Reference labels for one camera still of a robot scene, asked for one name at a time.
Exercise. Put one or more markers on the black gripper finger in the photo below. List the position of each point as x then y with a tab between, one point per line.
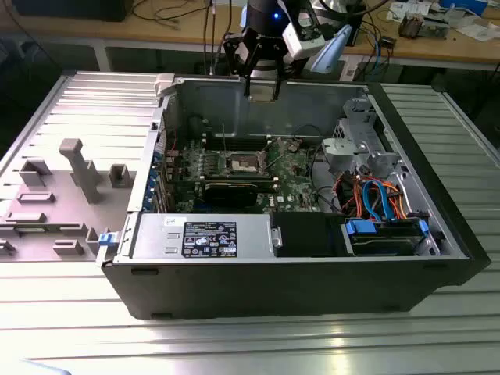
247	86
277	89

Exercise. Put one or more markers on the silver CPU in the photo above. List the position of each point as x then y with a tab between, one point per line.
262	94

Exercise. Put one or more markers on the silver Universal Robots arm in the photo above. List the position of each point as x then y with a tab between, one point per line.
338	6

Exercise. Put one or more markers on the CPU socket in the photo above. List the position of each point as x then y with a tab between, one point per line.
244	162

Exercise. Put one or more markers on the pale plastic case latch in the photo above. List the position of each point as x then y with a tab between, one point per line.
164	83

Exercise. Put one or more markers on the black upright box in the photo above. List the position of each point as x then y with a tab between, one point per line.
355	35

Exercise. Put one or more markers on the green motherboard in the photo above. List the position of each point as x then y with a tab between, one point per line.
289	183

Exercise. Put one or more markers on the silver metal drive cage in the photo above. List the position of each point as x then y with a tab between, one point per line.
351	150

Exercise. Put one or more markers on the black graphics card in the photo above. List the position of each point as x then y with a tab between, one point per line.
230	194

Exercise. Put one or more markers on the small black fan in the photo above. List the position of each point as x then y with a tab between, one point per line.
388	41

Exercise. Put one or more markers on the white printed cards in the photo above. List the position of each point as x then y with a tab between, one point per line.
404	8

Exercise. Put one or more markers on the brown copper heatsink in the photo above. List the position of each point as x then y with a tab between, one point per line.
410	25

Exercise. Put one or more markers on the black plastic bay shroud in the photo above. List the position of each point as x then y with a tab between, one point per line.
301	234

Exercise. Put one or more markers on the wooden desk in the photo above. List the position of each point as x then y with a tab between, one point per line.
97	31

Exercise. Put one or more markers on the grey metal device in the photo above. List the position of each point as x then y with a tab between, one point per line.
435	23

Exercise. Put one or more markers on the grey power supply unit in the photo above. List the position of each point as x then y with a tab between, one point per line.
164	242

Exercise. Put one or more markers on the hard disk in blue carrier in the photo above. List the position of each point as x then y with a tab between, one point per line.
383	239

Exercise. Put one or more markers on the dark box on desk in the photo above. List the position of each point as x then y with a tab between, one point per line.
70	9

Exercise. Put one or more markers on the black PC case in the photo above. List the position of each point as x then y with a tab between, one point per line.
273	289

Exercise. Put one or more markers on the blue plastic case latch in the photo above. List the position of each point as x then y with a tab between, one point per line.
107	239

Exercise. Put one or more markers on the white paper sheet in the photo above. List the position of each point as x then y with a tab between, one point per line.
478	31

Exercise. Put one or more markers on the grey parts rack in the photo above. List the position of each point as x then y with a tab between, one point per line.
70	203

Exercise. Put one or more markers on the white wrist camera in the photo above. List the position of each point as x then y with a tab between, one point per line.
297	45

